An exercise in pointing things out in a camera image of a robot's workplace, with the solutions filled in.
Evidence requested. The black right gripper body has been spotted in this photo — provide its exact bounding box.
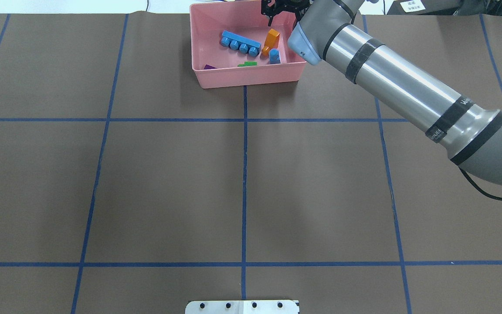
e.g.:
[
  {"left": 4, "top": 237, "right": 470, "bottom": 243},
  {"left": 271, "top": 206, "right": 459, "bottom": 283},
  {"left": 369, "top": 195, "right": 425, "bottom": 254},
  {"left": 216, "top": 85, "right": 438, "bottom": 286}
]
[{"left": 273, "top": 0, "right": 311, "bottom": 13}]

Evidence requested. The orange toy block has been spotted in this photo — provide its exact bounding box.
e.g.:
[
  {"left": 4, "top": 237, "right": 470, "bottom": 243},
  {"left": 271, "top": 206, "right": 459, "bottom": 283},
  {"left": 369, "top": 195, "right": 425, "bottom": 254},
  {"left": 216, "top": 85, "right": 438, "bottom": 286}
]
[{"left": 261, "top": 28, "right": 280, "bottom": 56}]

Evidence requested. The long blue toy block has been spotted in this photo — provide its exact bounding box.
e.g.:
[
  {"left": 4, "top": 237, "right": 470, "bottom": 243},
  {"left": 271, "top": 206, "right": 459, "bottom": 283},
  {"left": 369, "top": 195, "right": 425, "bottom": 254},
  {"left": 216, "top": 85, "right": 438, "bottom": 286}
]
[{"left": 220, "top": 30, "right": 261, "bottom": 57}]

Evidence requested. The small blue toy block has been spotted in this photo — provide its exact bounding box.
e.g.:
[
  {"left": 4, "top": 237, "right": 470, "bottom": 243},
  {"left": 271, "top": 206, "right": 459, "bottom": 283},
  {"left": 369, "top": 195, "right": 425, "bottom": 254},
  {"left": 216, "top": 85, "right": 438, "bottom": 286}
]
[{"left": 268, "top": 48, "right": 281, "bottom": 65}]

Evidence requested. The green toy block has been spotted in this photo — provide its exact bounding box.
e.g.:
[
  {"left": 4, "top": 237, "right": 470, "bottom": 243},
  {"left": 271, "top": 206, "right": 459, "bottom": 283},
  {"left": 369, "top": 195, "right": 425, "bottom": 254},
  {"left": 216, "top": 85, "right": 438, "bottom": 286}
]
[{"left": 237, "top": 61, "right": 258, "bottom": 67}]

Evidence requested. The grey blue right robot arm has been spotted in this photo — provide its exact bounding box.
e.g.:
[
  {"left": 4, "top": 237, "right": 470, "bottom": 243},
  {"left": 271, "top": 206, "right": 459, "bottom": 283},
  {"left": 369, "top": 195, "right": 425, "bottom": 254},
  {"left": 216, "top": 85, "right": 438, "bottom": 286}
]
[{"left": 261, "top": 0, "right": 502, "bottom": 185}]

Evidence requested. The pink plastic box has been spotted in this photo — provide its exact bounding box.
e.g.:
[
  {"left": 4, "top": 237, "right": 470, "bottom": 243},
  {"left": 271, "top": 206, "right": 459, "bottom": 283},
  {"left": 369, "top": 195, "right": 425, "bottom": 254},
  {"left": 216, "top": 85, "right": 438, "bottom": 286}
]
[{"left": 189, "top": 0, "right": 305, "bottom": 88}]

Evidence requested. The white pedestal column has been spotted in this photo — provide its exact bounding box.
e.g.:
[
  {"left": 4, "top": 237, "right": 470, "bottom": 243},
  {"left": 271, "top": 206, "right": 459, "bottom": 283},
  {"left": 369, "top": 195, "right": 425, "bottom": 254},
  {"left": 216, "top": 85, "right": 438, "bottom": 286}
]
[{"left": 185, "top": 300, "right": 301, "bottom": 314}]

